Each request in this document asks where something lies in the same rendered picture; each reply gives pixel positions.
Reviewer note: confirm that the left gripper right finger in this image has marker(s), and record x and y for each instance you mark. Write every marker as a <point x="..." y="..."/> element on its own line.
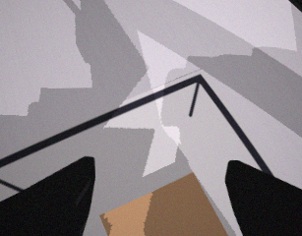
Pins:
<point x="262" y="204"/>

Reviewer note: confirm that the tan wooden block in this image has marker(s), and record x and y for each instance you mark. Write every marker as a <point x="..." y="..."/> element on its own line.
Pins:
<point x="180" y="208"/>

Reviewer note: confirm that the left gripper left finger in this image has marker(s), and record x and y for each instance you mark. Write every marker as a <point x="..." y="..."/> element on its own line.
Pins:
<point x="58" y="205"/>

